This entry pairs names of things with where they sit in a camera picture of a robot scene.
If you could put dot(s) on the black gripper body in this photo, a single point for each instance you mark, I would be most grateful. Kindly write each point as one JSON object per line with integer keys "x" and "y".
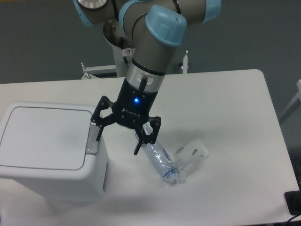
{"x": 133, "y": 105}

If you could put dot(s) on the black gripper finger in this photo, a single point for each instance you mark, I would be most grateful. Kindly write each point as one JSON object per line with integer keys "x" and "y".
{"x": 103, "y": 104}
{"x": 144, "y": 137}

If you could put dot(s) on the grey trash can push button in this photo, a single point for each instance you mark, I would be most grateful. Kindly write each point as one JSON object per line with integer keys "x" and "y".
{"x": 92, "y": 143}

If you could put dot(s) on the white plastic trash can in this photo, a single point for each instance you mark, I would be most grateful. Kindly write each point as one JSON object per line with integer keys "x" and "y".
{"x": 84, "y": 185}

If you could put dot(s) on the white trash can lid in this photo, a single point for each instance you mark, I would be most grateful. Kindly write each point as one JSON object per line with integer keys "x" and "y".
{"x": 44, "y": 138}

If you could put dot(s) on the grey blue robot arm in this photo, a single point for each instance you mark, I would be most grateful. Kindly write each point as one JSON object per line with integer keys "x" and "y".
{"x": 156, "y": 29}

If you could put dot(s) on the clear plastic water bottle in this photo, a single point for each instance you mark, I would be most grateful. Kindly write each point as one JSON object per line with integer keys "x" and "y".
{"x": 161, "y": 162}

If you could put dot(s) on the clear plastic packaging bag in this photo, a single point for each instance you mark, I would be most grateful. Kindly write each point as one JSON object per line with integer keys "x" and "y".
{"x": 187, "y": 156}

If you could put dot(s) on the black device at table edge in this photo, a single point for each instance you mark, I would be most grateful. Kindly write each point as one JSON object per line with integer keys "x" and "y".
{"x": 293, "y": 201}

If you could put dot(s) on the white metal frame bracket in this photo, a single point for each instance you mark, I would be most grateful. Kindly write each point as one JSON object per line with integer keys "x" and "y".
{"x": 94, "y": 72}

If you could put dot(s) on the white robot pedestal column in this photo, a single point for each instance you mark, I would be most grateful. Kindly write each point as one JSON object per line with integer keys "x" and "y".
{"x": 122, "y": 46}

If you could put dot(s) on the white upright metal post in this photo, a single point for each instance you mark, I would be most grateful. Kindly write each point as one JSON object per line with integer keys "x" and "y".
{"x": 184, "y": 64}

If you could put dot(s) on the white frame at right edge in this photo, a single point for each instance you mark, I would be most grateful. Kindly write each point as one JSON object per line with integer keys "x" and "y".
{"x": 293, "y": 104}

